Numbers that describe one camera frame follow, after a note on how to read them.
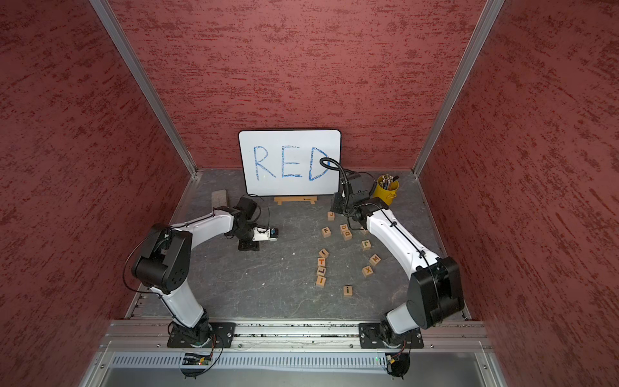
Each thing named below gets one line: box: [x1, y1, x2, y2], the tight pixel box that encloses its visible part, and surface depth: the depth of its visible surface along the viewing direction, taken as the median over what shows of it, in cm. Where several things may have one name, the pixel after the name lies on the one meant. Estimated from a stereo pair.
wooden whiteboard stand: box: [274, 195, 318, 206], surface depth 105 cm
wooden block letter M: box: [369, 253, 382, 267], surface depth 91 cm
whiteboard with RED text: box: [238, 129, 342, 197], surface depth 101 cm
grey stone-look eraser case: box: [211, 188, 229, 209], surface depth 108 cm
